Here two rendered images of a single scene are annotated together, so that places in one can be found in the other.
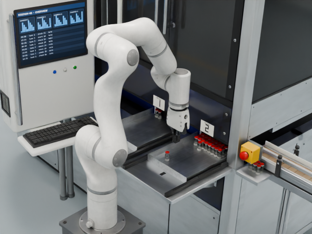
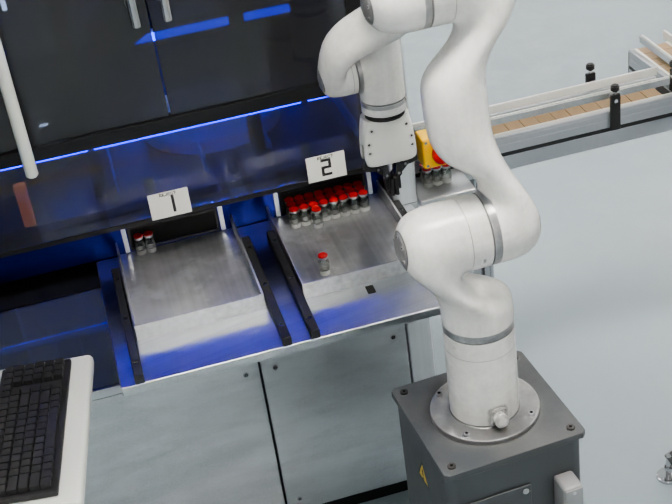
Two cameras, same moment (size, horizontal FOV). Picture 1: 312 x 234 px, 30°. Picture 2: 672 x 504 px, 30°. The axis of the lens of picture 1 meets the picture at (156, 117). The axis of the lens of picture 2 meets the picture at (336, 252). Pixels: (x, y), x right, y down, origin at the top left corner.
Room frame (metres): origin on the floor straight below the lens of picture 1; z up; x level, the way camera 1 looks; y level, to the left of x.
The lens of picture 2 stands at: (1.15, 1.73, 2.27)
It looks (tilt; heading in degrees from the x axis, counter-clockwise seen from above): 32 degrees down; 303
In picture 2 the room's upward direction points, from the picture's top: 8 degrees counter-clockwise
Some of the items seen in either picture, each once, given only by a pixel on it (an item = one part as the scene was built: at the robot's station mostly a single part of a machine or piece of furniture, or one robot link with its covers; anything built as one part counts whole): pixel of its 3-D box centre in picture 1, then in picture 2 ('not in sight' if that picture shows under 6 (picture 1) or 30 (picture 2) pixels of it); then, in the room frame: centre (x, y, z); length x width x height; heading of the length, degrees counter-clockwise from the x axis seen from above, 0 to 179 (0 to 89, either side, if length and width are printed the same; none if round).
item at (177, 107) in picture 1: (178, 103); (384, 103); (2.19, -0.09, 1.27); 0.09 x 0.08 x 0.03; 44
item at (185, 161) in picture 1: (191, 156); (343, 235); (2.37, -0.18, 0.90); 0.34 x 0.26 x 0.04; 134
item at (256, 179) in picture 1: (256, 172); (438, 184); (2.29, -0.48, 0.87); 0.14 x 0.13 x 0.02; 134
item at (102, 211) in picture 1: (102, 204); (481, 367); (1.89, 0.20, 0.95); 0.19 x 0.19 x 0.18
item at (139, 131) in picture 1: (145, 128); (187, 274); (2.62, 0.05, 0.90); 0.34 x 0.26 x 0.04; 134
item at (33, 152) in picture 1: (60, 132); (15, 439); (2.72, 0.51, 0.79); 0.45 x 0.28 x 0.03; 126
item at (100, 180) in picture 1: (96, 156); (454, 268); (1.91, 0.22, 1.16); 0.19 x 0.12 x 0.24; 46
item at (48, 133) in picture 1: (62, 130); (27, 426); (2.70, 0.50, 0.82); 0.40 x 0.14 x 0.02; 126
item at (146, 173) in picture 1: (157, 151); (275, 282); (2.45, -0.01, 0.87); 0.70 x 0.48 x 0.02; 44
